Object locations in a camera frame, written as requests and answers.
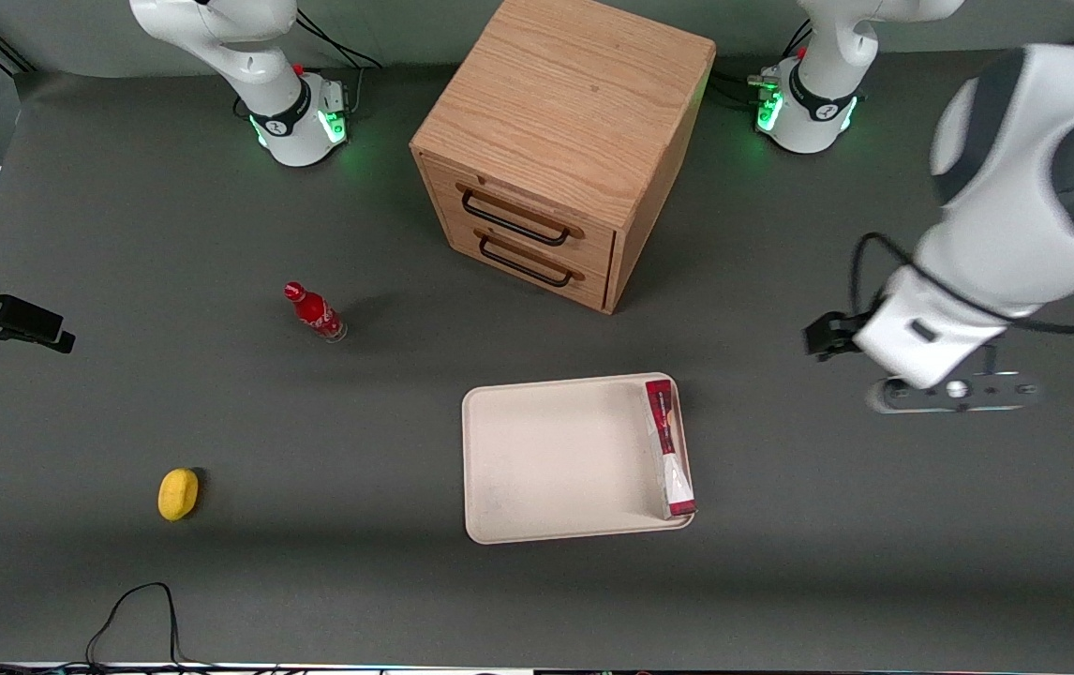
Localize black base cables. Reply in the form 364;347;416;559
708;69;778;107
296;7;385;72

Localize yellow lemon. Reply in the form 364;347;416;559
157;468;201;522

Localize black right base cables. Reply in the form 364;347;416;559
296;7;385;72

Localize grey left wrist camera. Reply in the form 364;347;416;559
868;373;1043;414

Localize wooden drawer front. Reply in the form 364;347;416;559
425;156;617;279
441;206;617;312

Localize beige rectangular tray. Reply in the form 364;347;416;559
461;372;696;546

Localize thin black looped cable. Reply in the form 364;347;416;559
84;581;219;672

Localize black drawer handle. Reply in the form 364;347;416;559
457;183;586;248
474;228;586;289

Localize red cola bottle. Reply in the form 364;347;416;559
283;281;349;344

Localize black left base cables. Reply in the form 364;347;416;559
708;69;778;107

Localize red cookie box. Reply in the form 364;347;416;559
644;379;698;519

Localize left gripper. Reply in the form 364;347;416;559
803;262;1008;391

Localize wooden drawer cabinet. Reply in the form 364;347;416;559
410;0;717;315

